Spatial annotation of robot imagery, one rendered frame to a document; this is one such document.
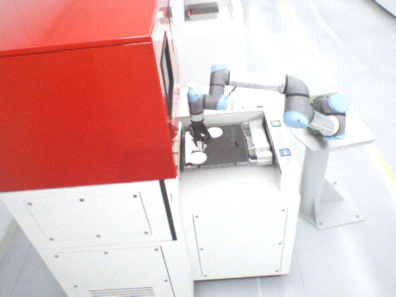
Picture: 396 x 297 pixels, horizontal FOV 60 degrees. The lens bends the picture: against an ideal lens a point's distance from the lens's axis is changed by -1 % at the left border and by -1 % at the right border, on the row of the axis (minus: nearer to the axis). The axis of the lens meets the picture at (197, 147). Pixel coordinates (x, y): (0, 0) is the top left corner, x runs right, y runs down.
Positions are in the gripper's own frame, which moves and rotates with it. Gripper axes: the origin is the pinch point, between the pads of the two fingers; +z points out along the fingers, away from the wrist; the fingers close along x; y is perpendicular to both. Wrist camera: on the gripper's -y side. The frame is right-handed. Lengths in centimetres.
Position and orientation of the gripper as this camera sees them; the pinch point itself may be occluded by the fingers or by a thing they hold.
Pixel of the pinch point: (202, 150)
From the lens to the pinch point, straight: 186.3
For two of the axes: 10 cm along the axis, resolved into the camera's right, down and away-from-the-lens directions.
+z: 0.9, 7.6, 6.4
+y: -5.0, -5.2, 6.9
